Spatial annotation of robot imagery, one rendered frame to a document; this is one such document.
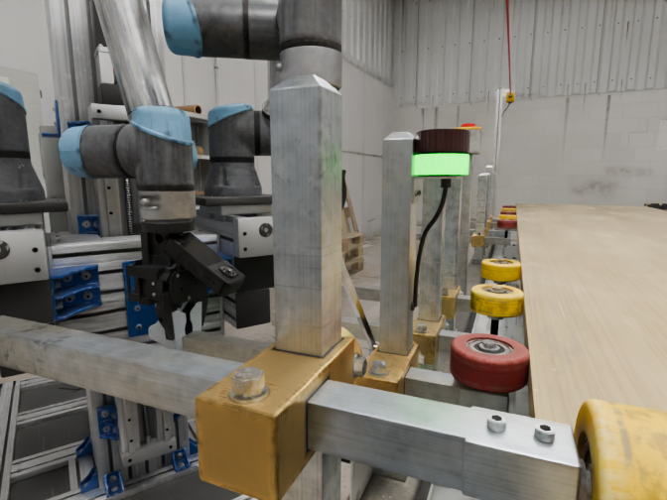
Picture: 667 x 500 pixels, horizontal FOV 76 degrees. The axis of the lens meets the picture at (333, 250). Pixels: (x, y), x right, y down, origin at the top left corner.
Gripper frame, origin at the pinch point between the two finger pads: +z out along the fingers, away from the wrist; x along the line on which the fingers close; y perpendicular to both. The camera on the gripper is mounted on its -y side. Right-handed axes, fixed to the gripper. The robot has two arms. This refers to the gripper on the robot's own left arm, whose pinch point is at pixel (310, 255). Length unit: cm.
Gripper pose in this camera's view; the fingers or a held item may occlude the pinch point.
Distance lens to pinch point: 53.6
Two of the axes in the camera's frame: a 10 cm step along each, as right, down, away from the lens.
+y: 0.5, -1.8, 9.8
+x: -10.0, -0.1, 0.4
